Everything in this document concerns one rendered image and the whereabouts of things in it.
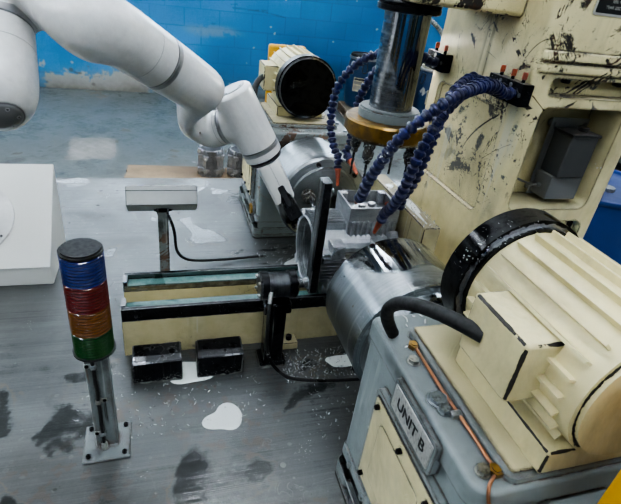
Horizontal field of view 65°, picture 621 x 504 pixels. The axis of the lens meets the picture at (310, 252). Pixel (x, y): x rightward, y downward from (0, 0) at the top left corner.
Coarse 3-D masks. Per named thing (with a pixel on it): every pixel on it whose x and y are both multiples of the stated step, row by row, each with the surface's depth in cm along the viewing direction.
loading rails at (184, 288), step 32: (128, 288) 112; (160, 288) 114; (192, 288) 116; (224, 288) 119; (128, 320) 104; (160, 320) 106; (192, 320) 109; (224, 320) 111; (256, 320) 114; (288, 320) 116; (320, 320) 119; (128, 352) 109
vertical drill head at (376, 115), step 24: (384, 24) 94; (408, 24) 90; (384, 48) 94; (408, 48) 93; (384, 72) 96; (408, 72) 95; (384, 96) 98; (408, 96) 98; (360, 120) 99; (384, 120) 98; (408, 120) 98; (384, 144) 98; (408, 144) 98
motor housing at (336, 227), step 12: (312, 216) 111; (336, 216) 112; (300, 228) 121; (312, 228) 109; (336, 228) 111; (300, 240) 123; (348, 240) 111; (360, 240) 111; (300, 252) 123; (324, 252) 108; (348, 252) 109; (300, 264) 122; (324, 264) 109; (336, 264) 109; (300, 276) 121; (324, 276) 110
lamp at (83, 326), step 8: (104, 312) 73; (72, 320) 72; (80, 320) 72; (88, 320) 72; (96, 320) 72; (104, 320) 74; (72, 328) 73; (80, 328) 72; (88, 328) 72; (96, 328) 73; (104, 328) 74; (80, 336) 73; (88, 336) 73; (96, 336) 74
